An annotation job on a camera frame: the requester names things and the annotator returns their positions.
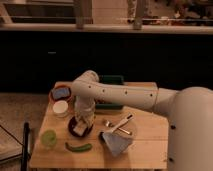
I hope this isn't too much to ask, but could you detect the black chair frame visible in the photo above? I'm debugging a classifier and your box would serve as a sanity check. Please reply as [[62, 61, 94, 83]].
[[0, 122, 31, 171]]

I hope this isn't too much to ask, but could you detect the white cup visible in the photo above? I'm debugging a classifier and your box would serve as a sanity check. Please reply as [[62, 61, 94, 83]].
[[52, 100, 68, 117]]

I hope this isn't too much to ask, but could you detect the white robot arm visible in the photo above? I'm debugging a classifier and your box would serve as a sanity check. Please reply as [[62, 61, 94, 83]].
[[71, 70, 213, 171]]

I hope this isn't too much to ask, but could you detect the orange-rimmed plate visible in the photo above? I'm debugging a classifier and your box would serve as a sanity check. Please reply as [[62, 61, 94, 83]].
[[49, 85, 72, 102]]

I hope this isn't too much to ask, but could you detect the dark purple bowl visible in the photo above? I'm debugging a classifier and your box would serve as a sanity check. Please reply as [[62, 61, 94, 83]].
[[68, 117, 92, 138]]

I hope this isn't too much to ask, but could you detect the green plastic tray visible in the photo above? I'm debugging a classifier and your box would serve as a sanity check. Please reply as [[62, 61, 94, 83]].
[[95, 75, 124, 110]]

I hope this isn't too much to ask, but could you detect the blue sponge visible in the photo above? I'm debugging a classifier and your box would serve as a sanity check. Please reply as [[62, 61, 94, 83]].
[[51, 87, 70, 100]]

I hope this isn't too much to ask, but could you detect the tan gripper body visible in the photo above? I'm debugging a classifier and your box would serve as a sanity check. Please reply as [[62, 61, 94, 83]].
[[73, 116, 94, 136]]

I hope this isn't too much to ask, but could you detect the white handled utensil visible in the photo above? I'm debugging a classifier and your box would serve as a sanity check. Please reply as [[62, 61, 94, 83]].
[[110, 115, 133, 132]]

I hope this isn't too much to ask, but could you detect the light green cup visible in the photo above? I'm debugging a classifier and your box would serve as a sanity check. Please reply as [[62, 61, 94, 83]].
[[41, 130, 57, 147]]

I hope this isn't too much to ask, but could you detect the green cucumber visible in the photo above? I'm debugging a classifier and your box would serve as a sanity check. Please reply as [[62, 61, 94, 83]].
[[65, 142, 92, 152]]

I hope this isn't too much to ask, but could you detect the blue grey folded cloth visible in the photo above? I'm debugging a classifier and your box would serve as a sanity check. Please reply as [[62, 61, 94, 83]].
[[99, 132, 133, 157]]

